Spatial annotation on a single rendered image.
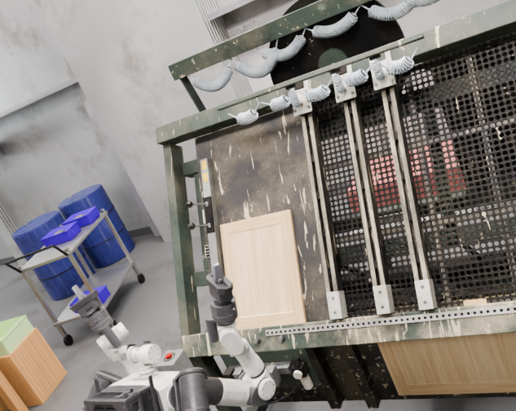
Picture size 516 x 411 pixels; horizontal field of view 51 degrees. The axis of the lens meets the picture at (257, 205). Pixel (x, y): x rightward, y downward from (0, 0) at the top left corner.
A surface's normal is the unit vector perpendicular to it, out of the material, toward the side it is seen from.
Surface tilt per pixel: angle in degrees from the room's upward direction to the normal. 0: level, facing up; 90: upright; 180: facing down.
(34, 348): 90
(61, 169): 90
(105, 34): 90
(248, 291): 56
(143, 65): 90
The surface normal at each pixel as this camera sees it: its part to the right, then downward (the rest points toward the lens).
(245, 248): -0.52, -0.10
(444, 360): -0.36, 0.47
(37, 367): 0.88, -0.26
